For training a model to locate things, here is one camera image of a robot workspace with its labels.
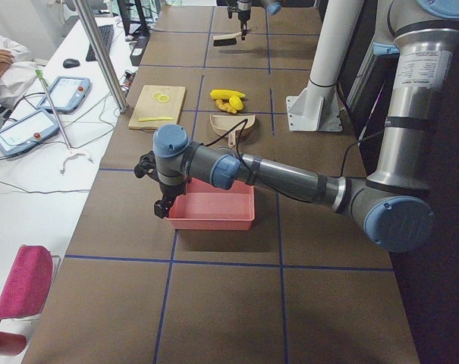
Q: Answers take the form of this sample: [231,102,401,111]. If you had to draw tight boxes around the yellow toy potato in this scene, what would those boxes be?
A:
[228,96,244,111]

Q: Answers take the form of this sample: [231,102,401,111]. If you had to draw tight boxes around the far teach pendant tablet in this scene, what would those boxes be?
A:
[49,76,91,114]

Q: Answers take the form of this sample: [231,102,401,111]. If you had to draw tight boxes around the aluminium frame post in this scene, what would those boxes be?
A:
[73,0,128,114]

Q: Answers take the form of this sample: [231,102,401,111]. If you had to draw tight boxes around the near teach pendant tablet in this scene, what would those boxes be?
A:
[0,109,59,156]

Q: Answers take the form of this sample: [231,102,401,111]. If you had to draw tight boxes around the beige hand brush black bristles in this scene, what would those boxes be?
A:
[212,32,241,47]

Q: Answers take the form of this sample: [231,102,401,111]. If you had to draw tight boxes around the person in white coat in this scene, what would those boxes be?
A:
[0,35,37,110]

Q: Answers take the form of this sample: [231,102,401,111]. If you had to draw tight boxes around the teach pendant tablet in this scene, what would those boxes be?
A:
[49,76,91,114]
[0,109,59,156]

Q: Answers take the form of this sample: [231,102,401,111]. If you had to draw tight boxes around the pink plastic bin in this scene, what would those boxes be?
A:
[168,178,255,231]

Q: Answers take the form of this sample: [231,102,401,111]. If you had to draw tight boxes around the black keyboard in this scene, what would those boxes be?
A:
[85,24,115,63]

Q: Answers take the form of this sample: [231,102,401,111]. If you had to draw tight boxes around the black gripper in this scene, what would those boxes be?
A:
[154,181,187,218]
[237,8,251,40]

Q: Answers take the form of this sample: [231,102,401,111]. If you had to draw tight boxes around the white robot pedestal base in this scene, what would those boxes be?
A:
[286,0,363,132]

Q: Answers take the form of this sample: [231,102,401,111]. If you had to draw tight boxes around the metal grabber stick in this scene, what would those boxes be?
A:
[35,69,93,174]

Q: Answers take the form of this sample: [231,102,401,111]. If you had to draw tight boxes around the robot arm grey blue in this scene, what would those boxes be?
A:
[147,1,459,253]
[235,0,282,40]

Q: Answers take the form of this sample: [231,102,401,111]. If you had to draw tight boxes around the yellow plastic toy knife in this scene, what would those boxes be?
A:
[137,116,174,123]

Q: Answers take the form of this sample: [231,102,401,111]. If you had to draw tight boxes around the magenta cloth on stand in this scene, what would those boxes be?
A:
[0,245,55,323]

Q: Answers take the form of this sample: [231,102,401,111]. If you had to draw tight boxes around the brown toy ginger root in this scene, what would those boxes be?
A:
[215,99,237,115]

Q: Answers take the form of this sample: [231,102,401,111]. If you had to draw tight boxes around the yellow toy corn cob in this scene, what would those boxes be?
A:
[209,89,246,100]

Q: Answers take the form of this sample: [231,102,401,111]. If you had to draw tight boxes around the wooden cutting board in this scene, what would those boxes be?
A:
[127,85,186,131]

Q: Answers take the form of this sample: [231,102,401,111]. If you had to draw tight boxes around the black computer mouse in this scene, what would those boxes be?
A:
[62,58,80,69]

